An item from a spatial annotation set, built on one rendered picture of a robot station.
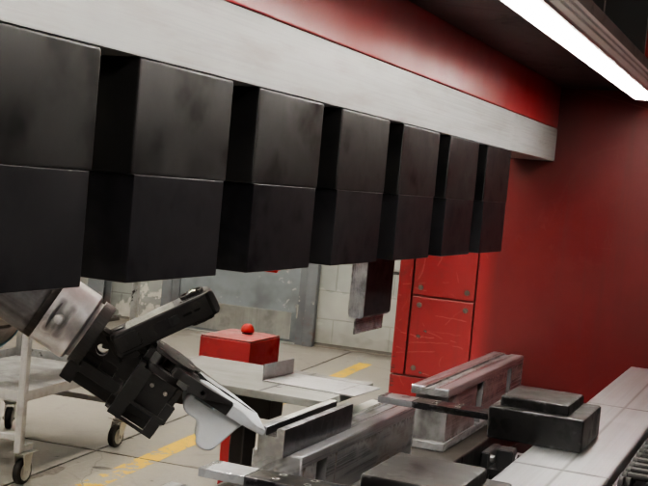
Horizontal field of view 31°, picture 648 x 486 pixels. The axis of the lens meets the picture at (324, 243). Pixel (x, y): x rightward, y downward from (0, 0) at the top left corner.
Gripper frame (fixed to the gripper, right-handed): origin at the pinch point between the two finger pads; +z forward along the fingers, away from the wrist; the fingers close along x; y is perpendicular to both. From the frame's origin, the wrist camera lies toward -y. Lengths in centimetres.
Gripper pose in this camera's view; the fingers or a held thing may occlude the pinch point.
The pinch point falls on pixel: (257, 419)
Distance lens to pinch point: 124.4
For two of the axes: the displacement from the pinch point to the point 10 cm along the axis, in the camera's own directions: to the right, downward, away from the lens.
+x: 1.3, 0.6, -9.9
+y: -5.7, 8.2, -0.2
